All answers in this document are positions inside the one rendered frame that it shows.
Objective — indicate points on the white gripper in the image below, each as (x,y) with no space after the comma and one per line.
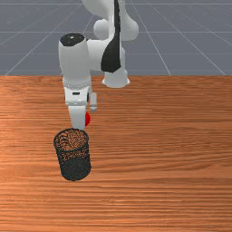
(77,99)

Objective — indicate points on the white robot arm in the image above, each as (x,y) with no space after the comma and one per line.
(74,60)

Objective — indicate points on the red ball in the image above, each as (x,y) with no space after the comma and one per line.
(87,119)

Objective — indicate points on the dark mesh basket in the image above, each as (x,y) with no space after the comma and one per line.
(73,157)

